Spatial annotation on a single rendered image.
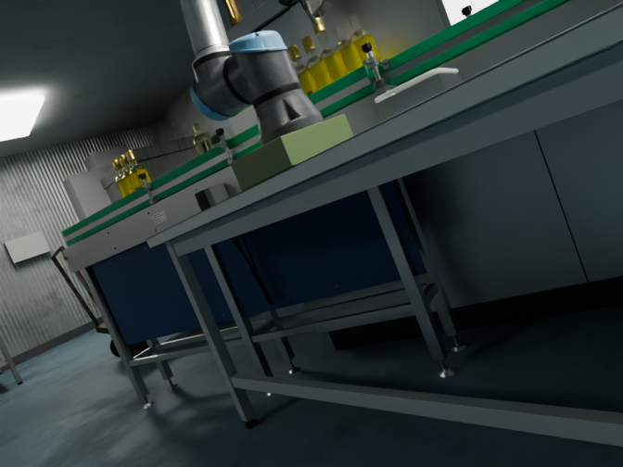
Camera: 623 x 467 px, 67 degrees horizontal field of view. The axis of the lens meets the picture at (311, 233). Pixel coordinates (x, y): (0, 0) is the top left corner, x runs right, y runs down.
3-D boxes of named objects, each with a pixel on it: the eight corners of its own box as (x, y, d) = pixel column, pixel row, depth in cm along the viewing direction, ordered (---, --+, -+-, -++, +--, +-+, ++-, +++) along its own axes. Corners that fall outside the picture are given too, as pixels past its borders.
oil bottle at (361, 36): (393, 92, 148) (369, 27, 146) (387, 93, 143) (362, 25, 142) (378, 99, 151) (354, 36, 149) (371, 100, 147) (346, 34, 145)
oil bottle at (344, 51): (377, 100, 151) (353, 36, 150) (371, 100, 147) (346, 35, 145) (362, 107, 155) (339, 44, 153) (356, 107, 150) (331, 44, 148)
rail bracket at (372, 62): (400, 83, 139) (384, 44, 138) (378, 84, 126) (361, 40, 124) (390, 88, 141) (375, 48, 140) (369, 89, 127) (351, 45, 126)
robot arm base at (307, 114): (298, 130, 95) (278, 82, 94) (249, 153, 105) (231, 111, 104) (336, 117, 107) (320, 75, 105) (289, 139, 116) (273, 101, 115)
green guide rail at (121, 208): (375, 91, 135) (365, 65, 134) (374, 91, 134) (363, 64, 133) (69, 246, 232) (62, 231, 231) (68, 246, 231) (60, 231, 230)
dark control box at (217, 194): (233, 204, 169) (223, 183, 168) (218, 209, 163) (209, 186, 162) (217, 210, 174) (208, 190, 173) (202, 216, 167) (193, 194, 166)
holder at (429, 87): (475, 101, 129) (464, 73, 128) (451, 106, 106) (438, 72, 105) (418, 125, 138) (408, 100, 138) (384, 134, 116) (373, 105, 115)
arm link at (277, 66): (278, 85, 96) (252, 20, 94) (236, 110, 105) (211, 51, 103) (311, 79, 105) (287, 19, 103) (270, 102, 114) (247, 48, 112)
